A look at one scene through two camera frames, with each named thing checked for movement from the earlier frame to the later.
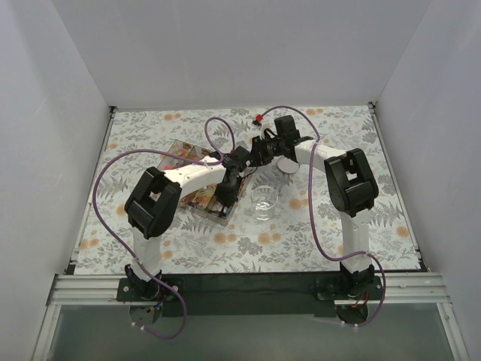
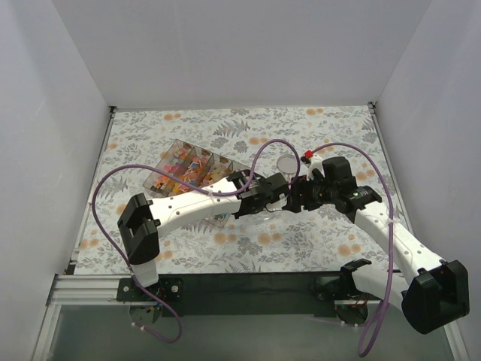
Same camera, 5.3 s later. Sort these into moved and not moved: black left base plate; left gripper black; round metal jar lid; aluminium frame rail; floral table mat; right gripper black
Moved: left gripper black; right gripper black
Not moved: aluminium frame rail; black left base plate; floral table mat; round metal jar lid
